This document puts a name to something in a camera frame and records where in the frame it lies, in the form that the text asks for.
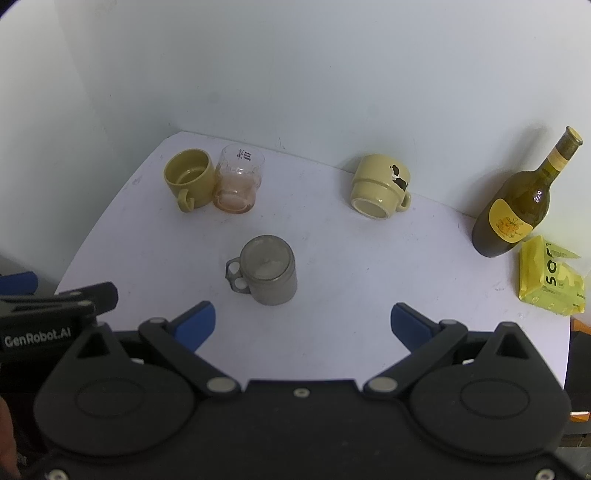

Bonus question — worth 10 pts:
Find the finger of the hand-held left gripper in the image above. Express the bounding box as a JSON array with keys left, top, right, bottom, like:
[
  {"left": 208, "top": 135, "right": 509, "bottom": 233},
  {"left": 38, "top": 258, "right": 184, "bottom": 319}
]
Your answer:
[
  {"left": 0, "top": 271, "right": 38, "bottom": 296},
  {"left": 55, "top": 282, "right": 119, "bottom": 320}
]

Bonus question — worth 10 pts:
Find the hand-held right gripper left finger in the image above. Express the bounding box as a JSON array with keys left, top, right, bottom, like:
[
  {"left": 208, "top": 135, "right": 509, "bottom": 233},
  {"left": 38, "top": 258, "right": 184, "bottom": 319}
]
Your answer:
[{"left": 65, "top": 301, "right": 241, "bottom": 401}]

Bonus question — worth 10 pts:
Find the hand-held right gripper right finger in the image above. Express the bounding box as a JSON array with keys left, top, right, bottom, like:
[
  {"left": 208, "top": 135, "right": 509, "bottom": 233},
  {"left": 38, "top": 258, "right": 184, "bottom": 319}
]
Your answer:
[{"left": 363, "top": 302, "right": 549, "bottom": 400}]

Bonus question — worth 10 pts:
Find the grey metal cup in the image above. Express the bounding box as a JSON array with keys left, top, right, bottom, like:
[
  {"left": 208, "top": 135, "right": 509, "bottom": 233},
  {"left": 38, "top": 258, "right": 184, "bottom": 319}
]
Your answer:
[{"left": 225, "top": 235, "right": 298, "bottom": 306}]

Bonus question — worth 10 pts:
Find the clear glass cup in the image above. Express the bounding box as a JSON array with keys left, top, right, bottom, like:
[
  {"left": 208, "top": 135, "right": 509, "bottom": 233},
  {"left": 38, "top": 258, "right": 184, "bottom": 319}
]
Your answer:
[{"left": 212, "top": 144, "right": 266, "bottom": 214}]

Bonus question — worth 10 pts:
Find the yellow mug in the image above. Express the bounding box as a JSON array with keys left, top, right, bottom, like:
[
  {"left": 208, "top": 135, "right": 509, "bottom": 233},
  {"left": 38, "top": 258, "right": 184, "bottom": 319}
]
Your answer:
[{"left": 163, "top": 148, "right": 217, "bottom": 213}]

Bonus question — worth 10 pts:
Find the cream mug with dark print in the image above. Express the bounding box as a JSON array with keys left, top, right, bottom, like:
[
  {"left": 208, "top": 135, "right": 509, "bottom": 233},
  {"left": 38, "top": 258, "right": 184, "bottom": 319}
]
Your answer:
[{"left": 349, "top": 154, "right": 413, "bottom": 220}]

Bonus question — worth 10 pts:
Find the yellow tissue packet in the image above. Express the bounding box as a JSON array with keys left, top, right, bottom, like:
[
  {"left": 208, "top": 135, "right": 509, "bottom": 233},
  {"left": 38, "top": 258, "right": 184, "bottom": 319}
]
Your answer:
[{"left": 518, "top": 235, "right": 588, "bottom": 317}]

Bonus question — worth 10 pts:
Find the olive green wine bottle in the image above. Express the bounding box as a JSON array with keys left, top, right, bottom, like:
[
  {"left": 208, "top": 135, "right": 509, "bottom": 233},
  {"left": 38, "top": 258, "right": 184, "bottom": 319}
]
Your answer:
[{"left": 471, "top": 126, "right": 584, "bottom": 258}]

